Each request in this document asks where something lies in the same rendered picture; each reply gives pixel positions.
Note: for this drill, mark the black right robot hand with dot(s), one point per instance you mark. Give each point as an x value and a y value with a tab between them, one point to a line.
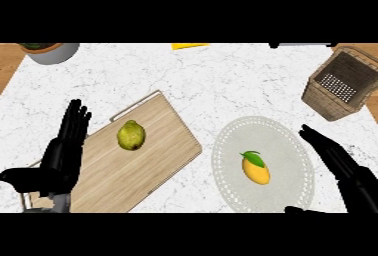
340	163

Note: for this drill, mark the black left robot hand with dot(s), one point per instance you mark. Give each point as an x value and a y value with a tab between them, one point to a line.
63	156

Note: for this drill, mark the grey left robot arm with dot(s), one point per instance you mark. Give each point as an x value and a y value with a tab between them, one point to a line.
58	203

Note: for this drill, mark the round white placemat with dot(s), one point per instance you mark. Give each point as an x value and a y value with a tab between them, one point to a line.
275	160

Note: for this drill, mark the yellow lemon with green leaf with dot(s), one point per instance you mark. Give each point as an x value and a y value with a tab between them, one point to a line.
256	168

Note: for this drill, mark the brown wicker basket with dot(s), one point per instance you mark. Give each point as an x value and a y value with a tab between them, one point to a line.
342	85

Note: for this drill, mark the wooden cutting board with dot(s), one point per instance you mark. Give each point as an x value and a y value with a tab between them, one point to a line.
129	156

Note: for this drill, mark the green pear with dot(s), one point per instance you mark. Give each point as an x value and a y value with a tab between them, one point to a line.
131	135

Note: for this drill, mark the grey plant pot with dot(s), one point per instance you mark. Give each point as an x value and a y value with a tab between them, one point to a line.
52	52

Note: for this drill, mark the dark and pale appliance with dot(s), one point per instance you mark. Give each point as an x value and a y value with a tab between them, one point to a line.
302	44

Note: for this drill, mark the yellow flat object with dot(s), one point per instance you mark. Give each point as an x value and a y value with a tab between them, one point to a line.
188	45

